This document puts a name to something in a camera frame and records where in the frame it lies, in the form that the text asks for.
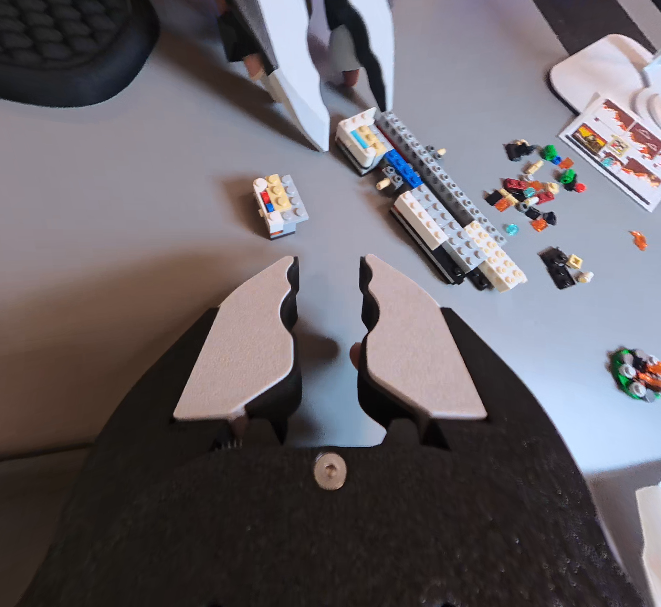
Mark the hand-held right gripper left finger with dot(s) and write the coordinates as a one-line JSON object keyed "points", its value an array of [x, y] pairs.
{"points": [[242, 349]]}

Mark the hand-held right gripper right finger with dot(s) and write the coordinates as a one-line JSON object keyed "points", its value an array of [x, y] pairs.
{"points": [[418, 349]]}

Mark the long grey white lego assembly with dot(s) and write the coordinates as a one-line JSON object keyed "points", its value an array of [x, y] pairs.
{"points": [[439, 204]]}

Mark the small grey tan lego assembly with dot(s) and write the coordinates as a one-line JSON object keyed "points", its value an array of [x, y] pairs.
{"points": [[281, 204]]}

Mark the tan square lego tile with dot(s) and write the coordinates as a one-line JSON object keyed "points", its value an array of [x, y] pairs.
{"points": [[574, 260]]}

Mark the pile of loose lego pieces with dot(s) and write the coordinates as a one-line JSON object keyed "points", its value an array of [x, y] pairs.
{"points": [[534, 189]]}

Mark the green lego base with flames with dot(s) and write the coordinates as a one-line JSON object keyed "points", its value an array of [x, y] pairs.
{"points": [[638, 374]]}

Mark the orange lego flame piece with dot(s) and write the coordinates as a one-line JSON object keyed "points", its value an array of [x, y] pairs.
{"points": [[639, 239]]}

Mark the small black tan brick cluster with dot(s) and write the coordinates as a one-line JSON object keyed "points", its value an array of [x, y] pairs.
{"points": [[556, 269]]}

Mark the black mesh chair seat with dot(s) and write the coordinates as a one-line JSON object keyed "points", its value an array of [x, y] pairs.
{"points": [[62, 34]]}

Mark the printed instruction booklet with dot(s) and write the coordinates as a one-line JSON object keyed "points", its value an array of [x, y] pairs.
{"points": [[614, 153]]}

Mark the white sheet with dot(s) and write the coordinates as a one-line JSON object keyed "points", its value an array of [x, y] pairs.
{"points": [[651, 545]]}

